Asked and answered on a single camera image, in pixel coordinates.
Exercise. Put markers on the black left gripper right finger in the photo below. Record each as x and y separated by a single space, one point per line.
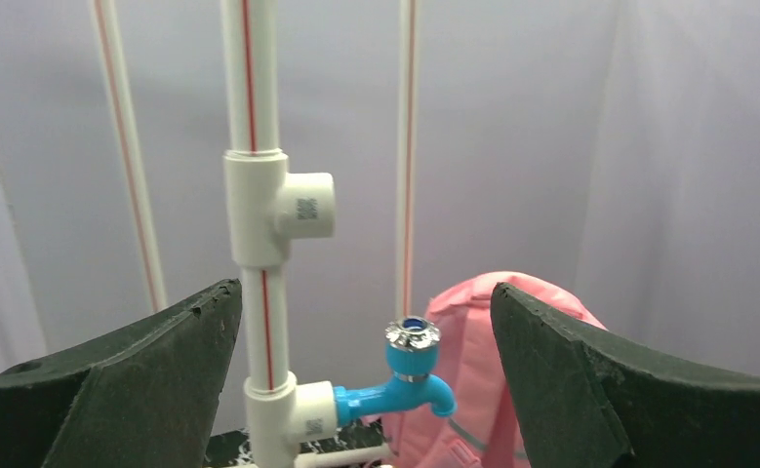
586 397

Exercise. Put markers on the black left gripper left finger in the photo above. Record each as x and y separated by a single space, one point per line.
145 395

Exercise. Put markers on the pink student backpack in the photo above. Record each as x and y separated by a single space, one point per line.
483 431

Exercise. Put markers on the blue plastic tap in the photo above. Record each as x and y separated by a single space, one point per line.
411 353

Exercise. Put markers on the white PVC pipe frame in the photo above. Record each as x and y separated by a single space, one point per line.
268 207

